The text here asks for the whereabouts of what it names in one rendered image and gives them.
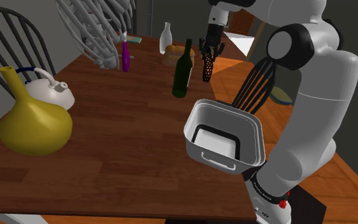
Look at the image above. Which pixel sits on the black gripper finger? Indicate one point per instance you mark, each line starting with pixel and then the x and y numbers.
pixel 220 49
pixel 203 46

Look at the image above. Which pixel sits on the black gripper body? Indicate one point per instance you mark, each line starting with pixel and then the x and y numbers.
pixel 214 34

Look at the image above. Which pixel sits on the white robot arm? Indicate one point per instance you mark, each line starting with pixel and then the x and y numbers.
pixel 315 118

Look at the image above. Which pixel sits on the tan bread loaf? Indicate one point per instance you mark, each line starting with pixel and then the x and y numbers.
pixel 170 56

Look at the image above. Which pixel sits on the dark green wine bottle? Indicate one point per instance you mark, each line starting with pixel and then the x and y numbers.
pixel 182 74

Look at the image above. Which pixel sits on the white bottle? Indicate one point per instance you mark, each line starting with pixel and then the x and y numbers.
pixel 166 40

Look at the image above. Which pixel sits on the black spindle-back chair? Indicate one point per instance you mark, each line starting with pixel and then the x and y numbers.
pixel 256 86
pixel 2 37

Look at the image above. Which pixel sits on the teal book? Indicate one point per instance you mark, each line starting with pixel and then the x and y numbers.
pixel 134 39

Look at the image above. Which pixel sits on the white square pot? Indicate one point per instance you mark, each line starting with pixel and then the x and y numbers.
pixel 228 124

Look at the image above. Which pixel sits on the yellow round cushion blue rim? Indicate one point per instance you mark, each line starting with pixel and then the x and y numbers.
pixel 280 95

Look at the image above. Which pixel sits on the purple bottle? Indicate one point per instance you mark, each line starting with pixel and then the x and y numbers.
pixel 125 59

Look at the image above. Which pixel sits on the brown wooden table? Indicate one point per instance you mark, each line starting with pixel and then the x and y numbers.
pixel 119 139

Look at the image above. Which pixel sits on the yellow long-necked vase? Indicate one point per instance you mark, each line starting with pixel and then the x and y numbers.
pixel 36 124

